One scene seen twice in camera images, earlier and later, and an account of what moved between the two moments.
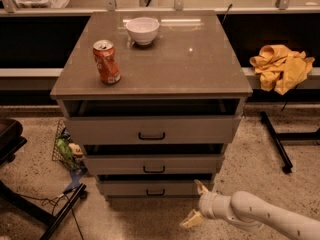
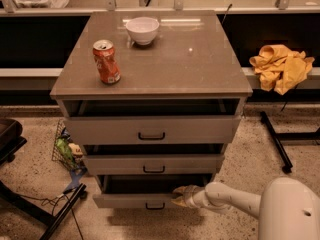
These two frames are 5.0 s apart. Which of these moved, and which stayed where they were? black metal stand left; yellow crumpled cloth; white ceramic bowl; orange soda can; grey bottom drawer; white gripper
Moved: grey bottom drawer; white gripper
Stayed: orange soda can; yellow crumpled cloth; white ceramic bowl; black metal stand left
